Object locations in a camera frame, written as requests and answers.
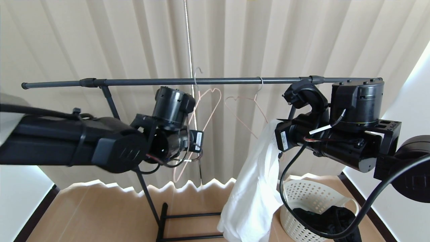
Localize beige curtain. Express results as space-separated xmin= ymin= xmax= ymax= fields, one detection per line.
xmin=0 ymin=0 xmax=430 ymax=194

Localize pink clothes hanger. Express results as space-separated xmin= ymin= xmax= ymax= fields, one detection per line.
xmin=173 ymin=67 xmax=222 ymax=184
xmin=224 ymin=77 xmax=269 ymax=140

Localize white shirt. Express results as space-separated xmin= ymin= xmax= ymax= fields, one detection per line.
xmin=217 ymin=119 xmax=283 ymax=242

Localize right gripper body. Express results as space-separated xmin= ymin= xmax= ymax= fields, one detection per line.
xmin=275 ymin=113 xmax=330 ymax=157

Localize black cable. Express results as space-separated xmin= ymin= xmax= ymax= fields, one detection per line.
xmin=279 ymin=143 xmax=430 ymax=240
xmin=0 ymin=104 xmax=94 ymax=121

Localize black shorts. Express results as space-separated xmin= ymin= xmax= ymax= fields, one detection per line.
xmin=292 ymin=206 xmax=358 ymax=242

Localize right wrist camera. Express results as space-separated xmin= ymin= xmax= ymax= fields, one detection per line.
xmin=283 ymin=80 xmax=329 ymax=119

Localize black clothes rack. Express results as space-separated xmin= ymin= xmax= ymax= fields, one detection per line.
xmin=21 ymin=77 xmax=383 ymax=242

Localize white laundry basket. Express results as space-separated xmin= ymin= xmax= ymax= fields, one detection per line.
xmin=279 ymin=179 xmax=359 ymax=242

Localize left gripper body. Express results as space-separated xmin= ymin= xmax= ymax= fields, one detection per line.
xmin=165 ymin=129 xmax=204 ymax=161

